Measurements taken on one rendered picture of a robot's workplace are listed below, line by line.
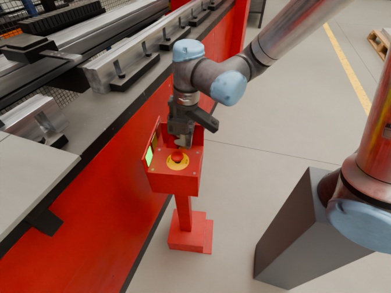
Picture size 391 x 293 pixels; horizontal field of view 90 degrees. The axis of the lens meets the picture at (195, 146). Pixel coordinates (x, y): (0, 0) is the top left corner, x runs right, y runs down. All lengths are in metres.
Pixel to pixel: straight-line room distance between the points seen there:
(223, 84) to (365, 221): 0.33
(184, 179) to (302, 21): 0.46
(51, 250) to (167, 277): 0.75
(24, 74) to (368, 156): 0.96
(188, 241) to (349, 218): 0.91
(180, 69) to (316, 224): 0.52
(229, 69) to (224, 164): 1.22
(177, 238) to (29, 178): 0.91
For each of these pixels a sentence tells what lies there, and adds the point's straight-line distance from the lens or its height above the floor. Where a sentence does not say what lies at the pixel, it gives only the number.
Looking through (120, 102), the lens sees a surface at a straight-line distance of 0.75.
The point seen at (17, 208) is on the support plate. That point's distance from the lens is 0.39.
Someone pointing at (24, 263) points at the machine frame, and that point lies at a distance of 0.64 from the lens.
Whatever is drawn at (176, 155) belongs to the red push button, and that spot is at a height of 0.81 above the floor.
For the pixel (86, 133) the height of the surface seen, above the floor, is 0.88.
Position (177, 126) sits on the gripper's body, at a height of 0.87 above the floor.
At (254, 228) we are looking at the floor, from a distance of 1.39.
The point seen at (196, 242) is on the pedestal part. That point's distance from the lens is 1.20.
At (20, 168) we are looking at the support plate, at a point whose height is 1.00.
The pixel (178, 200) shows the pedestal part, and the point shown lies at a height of 0.48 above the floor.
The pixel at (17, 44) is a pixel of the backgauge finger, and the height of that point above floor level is 1.03.
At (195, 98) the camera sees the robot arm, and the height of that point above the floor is 0.97.
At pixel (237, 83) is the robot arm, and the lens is 0.43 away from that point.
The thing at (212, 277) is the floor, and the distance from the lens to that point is 1.28.
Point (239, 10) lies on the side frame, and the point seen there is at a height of 0.79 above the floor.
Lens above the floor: 1.26
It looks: 47 degrees down
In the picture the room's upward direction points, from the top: 1 degrees counter-clockwise
